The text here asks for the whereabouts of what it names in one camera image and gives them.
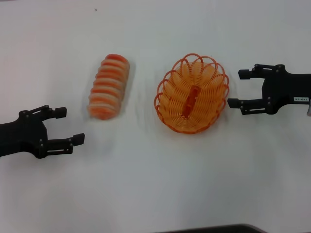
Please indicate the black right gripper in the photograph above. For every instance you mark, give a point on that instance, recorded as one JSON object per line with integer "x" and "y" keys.
{"x": 284, "y": 89}

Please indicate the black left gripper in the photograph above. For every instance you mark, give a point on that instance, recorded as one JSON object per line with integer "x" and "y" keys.
{"x": 26, "y": 136}

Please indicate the orange woven plastic basket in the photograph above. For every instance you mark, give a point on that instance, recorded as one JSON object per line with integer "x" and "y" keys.
{"x": 209, "y": 80}

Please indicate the orange striped toy bread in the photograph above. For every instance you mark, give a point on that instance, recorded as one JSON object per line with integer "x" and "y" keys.
{"x": 109, "y": 87}

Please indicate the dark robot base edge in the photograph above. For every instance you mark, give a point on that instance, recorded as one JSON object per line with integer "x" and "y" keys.
{"x": 218, "y": 229}

